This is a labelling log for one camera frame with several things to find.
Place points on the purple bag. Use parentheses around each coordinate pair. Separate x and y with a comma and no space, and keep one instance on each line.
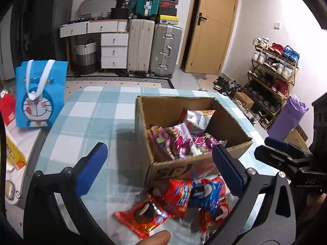
(288,120)

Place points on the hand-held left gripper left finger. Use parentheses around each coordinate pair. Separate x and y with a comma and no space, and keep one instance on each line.
(93,164)

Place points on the patterned brown cardboard box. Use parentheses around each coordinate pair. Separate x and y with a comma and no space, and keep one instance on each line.
(297,135)

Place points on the red blue-logo cookie packet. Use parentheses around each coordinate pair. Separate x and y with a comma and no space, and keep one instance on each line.
(176,196)

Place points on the white wall switch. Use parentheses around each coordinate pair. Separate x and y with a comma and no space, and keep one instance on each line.
(277,25)

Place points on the silver and red snack bag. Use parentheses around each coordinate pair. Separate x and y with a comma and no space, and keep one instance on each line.
(199,120)

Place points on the yellow and black shoe box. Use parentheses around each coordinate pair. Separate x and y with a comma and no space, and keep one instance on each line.
(167,20)

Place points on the small white device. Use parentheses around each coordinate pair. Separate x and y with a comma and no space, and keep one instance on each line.
(11,191)

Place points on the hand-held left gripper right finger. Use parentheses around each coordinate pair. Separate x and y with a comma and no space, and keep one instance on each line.
(228,171)

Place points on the person's left hand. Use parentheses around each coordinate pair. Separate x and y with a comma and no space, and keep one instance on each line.
(155,238)

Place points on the shoe rack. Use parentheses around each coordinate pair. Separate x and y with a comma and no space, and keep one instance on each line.
(258,77)

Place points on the beige suitcase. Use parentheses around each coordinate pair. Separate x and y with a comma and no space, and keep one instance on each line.
(140,43)

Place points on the dark grey refrigerator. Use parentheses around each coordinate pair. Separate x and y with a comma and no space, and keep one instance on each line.
(55,23)

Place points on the blue cookie packet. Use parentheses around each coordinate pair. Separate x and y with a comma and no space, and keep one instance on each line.
(204,191)

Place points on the silver suitcase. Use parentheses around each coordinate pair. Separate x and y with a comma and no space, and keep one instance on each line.
(166,48)

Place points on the grey arched mirror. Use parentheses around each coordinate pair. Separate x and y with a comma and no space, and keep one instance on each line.
(94,3)

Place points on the black bag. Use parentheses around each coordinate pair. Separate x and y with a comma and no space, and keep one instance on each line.
(122,5)

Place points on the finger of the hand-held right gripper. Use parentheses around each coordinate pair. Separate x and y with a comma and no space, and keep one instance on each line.
(273,155)
(277,143)

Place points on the wooden door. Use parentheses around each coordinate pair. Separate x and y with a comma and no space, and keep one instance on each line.
(217,35)

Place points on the group of racked shoes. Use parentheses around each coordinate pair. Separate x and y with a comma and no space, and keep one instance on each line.
(278,69)

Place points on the white dresser with drawers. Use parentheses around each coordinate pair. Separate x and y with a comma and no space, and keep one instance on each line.
(113,46)

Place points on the small cardboard box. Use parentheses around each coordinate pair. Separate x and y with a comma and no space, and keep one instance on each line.
(244,100)

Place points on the blue cartoon tote bag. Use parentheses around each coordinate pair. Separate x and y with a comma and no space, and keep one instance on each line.
(38,94)

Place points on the pile of dark shoes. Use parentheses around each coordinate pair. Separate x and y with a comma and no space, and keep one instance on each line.
(224,84)

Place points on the grey and white laundry basket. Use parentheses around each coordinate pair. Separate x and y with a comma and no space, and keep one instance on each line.
(85,56)

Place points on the pile of purple snack packets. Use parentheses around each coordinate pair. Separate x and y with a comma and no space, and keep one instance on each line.
(181,143)

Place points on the pair of white sneakers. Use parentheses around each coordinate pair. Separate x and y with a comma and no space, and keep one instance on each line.
(264,120)

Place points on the red paper bag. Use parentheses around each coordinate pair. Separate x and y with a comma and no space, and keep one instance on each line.
(6,107)

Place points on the red pink-cream cookie packet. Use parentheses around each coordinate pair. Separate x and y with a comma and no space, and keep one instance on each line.
(143,214)

